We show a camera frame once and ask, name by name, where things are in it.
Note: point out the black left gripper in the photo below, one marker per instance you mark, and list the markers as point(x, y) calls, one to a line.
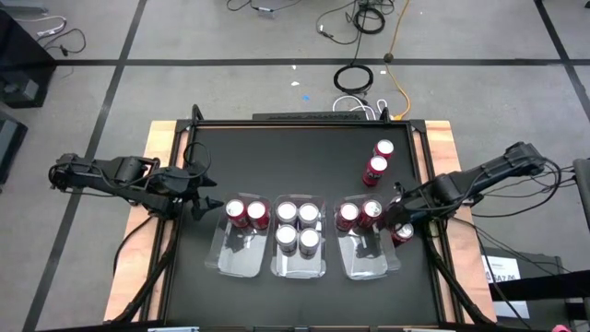
point(194, 193)

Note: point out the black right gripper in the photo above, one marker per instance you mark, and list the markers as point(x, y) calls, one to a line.
point(410, 205)

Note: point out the red Fanta can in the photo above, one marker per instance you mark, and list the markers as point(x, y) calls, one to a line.
point(256, 209)
point(235, 207)
point(378, 163)
point(384, 147)

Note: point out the clear plastic bin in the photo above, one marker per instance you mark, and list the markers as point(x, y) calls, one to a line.
point(239, 258)
point(364, 263)
point(299, 265)

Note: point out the grey red Spindrift can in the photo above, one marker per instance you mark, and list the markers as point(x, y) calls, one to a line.
point(309, 237)
point(309, 212)
point(286, 233)
point(287, 210)

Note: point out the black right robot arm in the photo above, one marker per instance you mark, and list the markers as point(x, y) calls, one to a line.
point(484, 170)

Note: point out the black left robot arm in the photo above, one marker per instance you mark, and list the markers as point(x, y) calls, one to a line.
point(124, 170)

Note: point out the black power strip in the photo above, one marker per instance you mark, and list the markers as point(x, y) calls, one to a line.
point(304, 116)

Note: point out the black box white label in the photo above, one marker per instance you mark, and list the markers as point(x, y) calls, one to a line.
point(502, 269)

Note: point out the small black ball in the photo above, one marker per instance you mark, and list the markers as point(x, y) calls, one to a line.
point(388, 57)

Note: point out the black bar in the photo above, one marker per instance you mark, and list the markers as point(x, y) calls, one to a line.
point(553, 283)

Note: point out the grey power adapter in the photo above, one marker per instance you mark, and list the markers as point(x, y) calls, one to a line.
point(266, 12)

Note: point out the pink object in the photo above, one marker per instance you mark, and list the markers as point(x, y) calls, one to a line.
point(561, 328)

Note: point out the dark flat case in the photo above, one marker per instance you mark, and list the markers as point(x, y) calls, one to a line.
point(9, 143)

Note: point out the black cabinet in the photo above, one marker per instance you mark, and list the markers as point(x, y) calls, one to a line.
point(23, 55)

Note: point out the black diagonal frame strut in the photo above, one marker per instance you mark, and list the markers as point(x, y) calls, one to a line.
point(461, 299)
point(147, 283)

